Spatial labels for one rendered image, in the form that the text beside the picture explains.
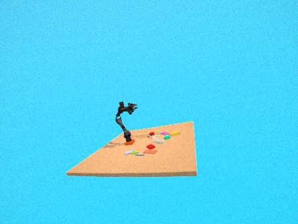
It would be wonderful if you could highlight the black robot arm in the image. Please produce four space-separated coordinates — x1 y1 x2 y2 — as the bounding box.
115 101 132 142

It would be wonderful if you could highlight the yellow block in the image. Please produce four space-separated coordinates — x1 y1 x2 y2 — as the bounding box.
171 131 180 136

